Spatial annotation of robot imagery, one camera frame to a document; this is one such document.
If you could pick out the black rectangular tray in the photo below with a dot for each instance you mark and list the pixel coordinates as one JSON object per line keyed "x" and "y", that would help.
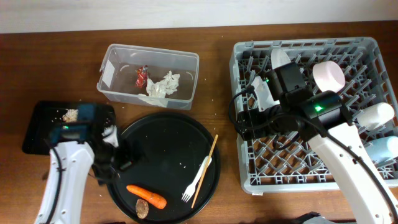
{"x": 46, "y": 126}

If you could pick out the brown cookie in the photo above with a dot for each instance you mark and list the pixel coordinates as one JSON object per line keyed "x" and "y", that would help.
{"x": 142, "y": 208}

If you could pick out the red snack wrapper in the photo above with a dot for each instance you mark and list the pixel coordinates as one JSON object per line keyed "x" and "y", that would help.
{"x": 142, "y": 76}

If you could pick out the orange carrot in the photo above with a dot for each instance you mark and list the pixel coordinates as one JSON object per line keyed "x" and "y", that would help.
{"x": 156, "y": 200}

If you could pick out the white speckled plate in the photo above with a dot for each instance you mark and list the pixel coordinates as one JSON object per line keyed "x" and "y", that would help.
{"x": 279, "y": 58}

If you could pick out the white plastic fork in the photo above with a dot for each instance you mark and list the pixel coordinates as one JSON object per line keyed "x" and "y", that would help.
{"x": 190, "y": 190}

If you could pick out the black round tray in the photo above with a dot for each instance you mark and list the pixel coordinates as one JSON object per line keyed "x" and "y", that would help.
{"x": 174, "y": 145}

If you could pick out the peanut shells food scraps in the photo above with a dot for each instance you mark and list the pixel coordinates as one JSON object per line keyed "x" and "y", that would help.
{"x": 70, "y": 116}

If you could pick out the white cup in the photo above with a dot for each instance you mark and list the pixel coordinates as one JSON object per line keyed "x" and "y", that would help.
{"x": 376, "y": 116}

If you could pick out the light blue cup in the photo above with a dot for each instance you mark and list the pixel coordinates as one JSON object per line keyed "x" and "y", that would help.
{"x": 383, "y": 149}

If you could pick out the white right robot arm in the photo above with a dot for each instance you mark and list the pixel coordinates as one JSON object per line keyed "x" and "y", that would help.
{"x": 286, "y": 103}

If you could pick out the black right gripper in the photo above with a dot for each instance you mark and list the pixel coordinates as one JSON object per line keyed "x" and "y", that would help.
{"x": 249, "y": 120}

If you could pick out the white napkin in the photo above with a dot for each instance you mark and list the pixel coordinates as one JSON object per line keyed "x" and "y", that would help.
{"x": 159, "y": 90}

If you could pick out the wooden chopstick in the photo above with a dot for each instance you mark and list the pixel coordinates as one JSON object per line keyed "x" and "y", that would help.
{"x": 205, "y": 167}

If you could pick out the grey dishwasher rack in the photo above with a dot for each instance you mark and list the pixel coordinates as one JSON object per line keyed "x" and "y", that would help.
{"x": 286, "y": 163}

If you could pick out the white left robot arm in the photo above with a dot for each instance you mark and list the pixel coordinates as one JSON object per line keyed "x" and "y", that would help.
{"x": 71, "y": 162}

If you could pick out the clear plastic bin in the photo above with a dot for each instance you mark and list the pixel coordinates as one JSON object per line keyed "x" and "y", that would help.
{"x": 118, "y": 74}

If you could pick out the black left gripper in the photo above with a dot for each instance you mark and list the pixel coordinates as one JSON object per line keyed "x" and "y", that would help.
{"x": 126, "y": 154}

